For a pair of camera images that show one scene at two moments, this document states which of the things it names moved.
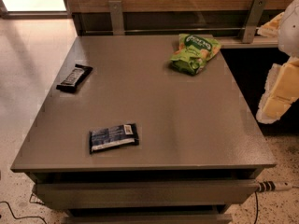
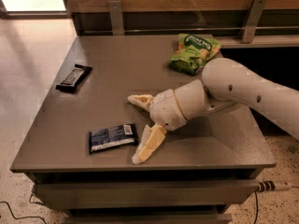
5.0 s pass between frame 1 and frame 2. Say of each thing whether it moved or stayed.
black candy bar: stayed
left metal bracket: stayed
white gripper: moved
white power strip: stayed
